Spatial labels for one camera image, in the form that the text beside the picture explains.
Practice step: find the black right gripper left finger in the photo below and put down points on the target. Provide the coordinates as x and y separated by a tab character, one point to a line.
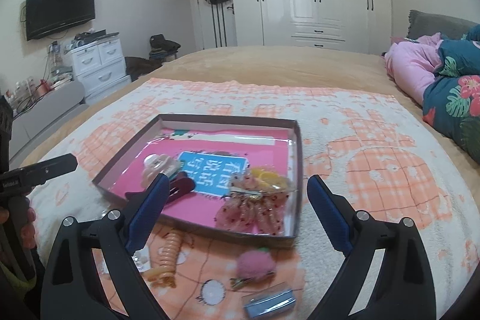
72	288

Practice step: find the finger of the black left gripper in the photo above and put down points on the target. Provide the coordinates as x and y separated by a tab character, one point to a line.
24	179

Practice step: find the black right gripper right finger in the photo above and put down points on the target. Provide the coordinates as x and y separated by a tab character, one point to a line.
386	272

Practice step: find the small blue clear box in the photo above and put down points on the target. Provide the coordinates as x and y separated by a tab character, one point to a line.
265	305

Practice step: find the beige claw hair clip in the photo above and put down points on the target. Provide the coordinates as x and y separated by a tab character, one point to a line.
155	164

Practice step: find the yellow hair accessory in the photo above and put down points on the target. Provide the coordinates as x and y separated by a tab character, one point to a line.
266	179

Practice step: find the sheer red-dotted bow hairclip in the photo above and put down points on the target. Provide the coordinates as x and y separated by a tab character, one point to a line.
247	210

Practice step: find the pearl earrings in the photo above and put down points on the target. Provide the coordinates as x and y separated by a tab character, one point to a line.
142	259

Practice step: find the white drawer cabinet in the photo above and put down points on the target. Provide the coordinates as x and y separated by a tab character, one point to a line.
100	67

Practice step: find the peach white fleece blanket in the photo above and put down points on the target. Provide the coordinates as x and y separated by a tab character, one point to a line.
365	146

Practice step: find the dark clothes pile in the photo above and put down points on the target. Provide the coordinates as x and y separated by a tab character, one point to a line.
162	48

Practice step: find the pink book in box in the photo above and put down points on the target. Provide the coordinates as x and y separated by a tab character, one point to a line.
209	158

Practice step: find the teal floral quilt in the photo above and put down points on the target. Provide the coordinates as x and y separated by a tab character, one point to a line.
451	105

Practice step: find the shallow brown cardboard box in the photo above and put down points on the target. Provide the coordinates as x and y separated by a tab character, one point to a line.
215	123

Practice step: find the pink quilt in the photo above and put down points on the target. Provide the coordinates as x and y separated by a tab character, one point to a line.
412	64

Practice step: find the white door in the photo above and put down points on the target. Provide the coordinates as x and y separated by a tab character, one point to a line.
213	24

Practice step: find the grey pillow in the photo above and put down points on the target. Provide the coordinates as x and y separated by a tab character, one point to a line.
427	24

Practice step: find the black wall television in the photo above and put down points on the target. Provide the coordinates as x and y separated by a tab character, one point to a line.
44	17

